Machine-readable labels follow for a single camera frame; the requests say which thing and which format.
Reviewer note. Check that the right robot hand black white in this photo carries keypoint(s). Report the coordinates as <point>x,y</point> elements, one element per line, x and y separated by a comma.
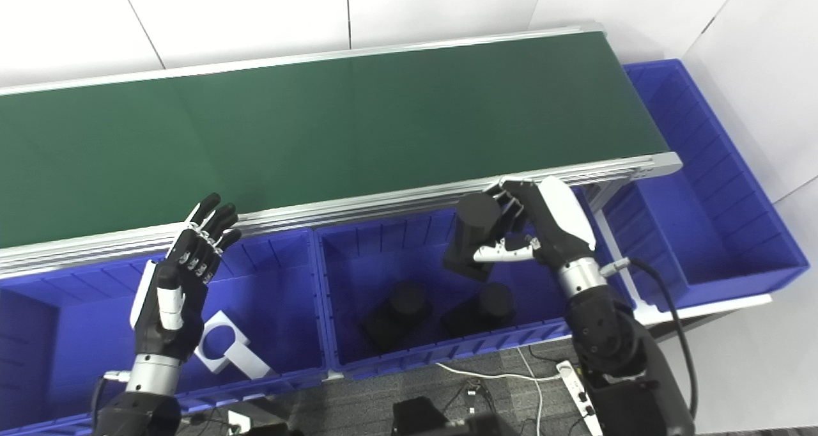
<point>559,231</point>

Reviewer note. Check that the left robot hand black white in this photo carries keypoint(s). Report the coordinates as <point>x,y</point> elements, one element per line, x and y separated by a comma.
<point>166,321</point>

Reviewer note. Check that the black cylinder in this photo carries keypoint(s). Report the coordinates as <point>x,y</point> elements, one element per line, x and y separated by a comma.
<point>396,314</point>
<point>482,311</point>
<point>476,228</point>

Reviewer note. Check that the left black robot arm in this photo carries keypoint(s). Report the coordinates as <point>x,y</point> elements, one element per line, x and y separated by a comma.
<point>144,397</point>

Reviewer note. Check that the blue bin with white part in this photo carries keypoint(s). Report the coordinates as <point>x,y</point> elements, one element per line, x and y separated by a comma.
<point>275,295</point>

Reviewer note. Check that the empty blue bin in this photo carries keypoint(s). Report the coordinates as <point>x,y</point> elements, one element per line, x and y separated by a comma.
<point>716,231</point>

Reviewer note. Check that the blue bin with black parts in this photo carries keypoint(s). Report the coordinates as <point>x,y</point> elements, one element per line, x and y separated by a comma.
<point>370,257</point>

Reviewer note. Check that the green conveyor belt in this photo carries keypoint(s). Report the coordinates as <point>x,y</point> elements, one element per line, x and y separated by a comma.
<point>319,135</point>
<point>358,206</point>

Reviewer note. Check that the white power strip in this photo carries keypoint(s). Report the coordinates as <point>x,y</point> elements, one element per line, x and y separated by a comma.
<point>578,391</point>

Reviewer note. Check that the black box on floor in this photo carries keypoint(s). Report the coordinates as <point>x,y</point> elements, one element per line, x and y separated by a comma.
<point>418,417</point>

